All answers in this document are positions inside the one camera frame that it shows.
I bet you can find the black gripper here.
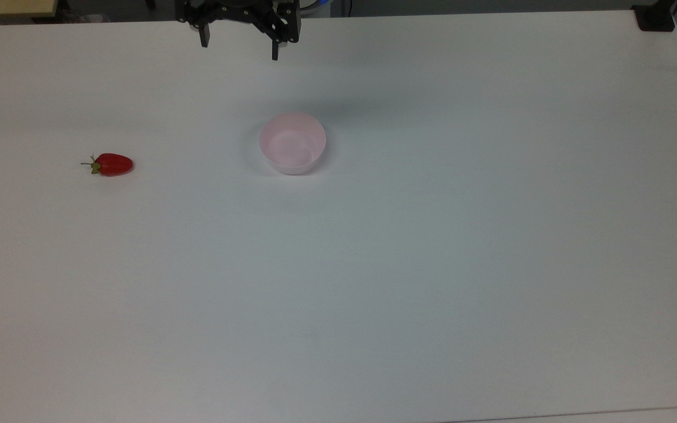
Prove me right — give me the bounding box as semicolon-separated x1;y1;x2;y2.
177;0;301;61

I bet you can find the red strawberry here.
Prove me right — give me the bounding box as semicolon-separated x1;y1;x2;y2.
81;153;135;177

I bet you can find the pink plastic bowl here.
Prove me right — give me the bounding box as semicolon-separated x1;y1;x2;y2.
259;112;327;176

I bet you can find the light wooden table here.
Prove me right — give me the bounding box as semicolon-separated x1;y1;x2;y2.
0;0;59;17

